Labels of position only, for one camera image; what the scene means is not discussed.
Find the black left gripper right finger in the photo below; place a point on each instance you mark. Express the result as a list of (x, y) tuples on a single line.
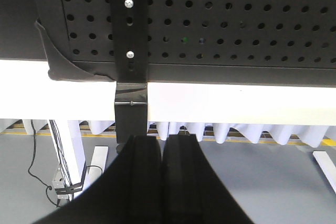
[(192, 191)]

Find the white table leg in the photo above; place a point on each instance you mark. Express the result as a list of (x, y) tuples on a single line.
[(327, 166), (77, 172)]

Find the black mounting bracket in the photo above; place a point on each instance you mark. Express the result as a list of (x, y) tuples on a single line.
[(130, 45)]

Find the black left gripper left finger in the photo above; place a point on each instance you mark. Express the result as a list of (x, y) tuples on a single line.
[(129, 191)]

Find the white left table leg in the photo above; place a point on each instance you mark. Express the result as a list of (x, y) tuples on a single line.
[(77, 172)]

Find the white table top edge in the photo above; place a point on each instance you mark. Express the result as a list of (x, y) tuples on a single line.
[(27, 92)]

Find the white right table leg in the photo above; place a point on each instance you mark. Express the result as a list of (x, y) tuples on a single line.
[(327, 166)]

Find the white curtain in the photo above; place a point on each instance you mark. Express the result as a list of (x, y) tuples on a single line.
[(24, 127)]

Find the grey power box on leg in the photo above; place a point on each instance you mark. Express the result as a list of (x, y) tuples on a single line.
[(58, 183)]

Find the black perforated pegboard panel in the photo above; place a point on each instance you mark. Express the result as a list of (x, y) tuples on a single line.
[(268, 42)]

